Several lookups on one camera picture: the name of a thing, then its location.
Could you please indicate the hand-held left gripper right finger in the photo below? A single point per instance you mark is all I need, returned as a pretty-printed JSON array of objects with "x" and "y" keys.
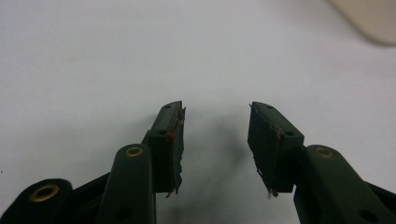
[{"x": 271, "y": 149}]

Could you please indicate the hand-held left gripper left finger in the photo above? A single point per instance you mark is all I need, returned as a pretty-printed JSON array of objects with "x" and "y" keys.
[{"x": 163, "y": 149}]

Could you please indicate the beige rounded object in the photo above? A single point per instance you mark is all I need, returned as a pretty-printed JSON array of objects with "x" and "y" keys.
[{"x": 367, "y": 17}]

